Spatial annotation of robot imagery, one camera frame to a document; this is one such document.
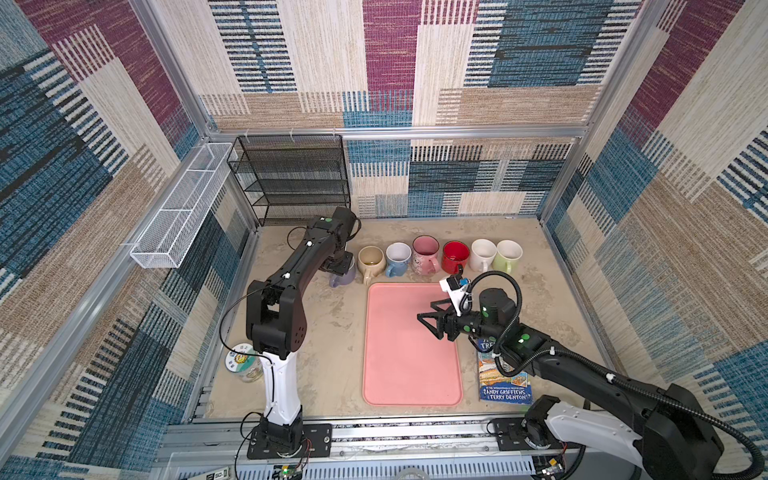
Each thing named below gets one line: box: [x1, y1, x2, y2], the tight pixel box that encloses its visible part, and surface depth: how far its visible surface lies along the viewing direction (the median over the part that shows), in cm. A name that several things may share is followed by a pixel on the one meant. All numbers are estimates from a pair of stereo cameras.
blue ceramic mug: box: [386, 242, 412, 278], surface depth 101 cm
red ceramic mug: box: [442, 240, 471, 275], surface depth 104 cm
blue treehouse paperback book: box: [478, 338, 533, 405], surface depth 79 cm
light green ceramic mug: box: [492, 239, 523, 275], surface depth 101 cm
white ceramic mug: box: [469, 238, 497, 272], surface depth 101 cm
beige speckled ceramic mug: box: [357, 245, 386, 285], surface depth 101 cm
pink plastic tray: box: [362, 282, 463, 407], surface depth 87 cm
